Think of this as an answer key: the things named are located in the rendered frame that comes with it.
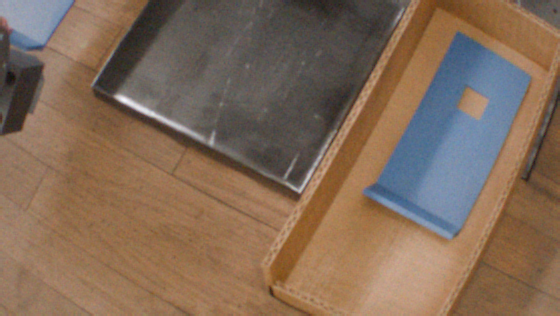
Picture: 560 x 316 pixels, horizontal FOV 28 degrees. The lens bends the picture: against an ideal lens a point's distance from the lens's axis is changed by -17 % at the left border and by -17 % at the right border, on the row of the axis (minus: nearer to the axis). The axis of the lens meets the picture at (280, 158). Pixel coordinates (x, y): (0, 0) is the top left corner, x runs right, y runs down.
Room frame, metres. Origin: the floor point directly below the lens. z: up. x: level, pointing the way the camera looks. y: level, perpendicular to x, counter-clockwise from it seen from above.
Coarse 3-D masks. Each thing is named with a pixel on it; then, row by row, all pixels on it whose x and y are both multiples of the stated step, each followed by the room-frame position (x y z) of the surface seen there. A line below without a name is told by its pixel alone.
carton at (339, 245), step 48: (432, 0) 0.42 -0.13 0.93; (480, 0) 0.41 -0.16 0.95; (432, 48) 0.39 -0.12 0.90; (528, 48) 0.38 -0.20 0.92; (384, 96) 0.35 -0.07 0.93; (480, 96) 0.35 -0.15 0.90; (528, 96) 0.35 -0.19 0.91; (336, 144) 0.31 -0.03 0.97; (384, 144) 0.33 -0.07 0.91; (528, 144) 0.28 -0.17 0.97; (336, 192) 0.30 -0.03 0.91; (480, 192) 0.28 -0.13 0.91; (288, 240) 0.25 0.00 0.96; (336, 240) 0.27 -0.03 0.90; (384, 240) 0.26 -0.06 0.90; (432, 240) 0.25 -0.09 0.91; (480, 240) 0.23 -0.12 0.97; (288, 288) 0.23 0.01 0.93; (336, 288) 0.24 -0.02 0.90; (384, 288) 0.23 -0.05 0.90; (432, 288) 0.22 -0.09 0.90
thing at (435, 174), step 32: (448, 64) 0.38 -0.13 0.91; (480, 64) 0.38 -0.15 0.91; (512, 64) 0.37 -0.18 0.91; (448, 96) 0.35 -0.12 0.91; (512, 96) 0.35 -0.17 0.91; (416, 128) 0.33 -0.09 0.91; (448, 128) 0.33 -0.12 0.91; (480, 128) 0.33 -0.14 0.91; (416, 160) 0.31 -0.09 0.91; (448, 160) 0.31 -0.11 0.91; (480, 160) 0.30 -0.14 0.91; (384, 192) 0.29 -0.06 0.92; (416, 192) 0.29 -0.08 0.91; (448, 192) 0.28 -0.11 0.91; (448, 224) 0.26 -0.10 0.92
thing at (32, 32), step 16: (0, 0) 0.46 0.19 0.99; (16, 0) 0.46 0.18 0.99; (32, 0) 0.45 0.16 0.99; (48, 0) 0.45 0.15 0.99; (64, 0) 0.44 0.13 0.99; (16, 16) 0.44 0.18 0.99; (32, 16) 0.44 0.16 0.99; (48, 16) 0.43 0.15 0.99; (64, 16) 0.43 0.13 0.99; (16, 32) 0.43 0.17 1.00; (32, 32) 0.42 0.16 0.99; (48, 32) 0.42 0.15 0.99; (32, 48) 0.40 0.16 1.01
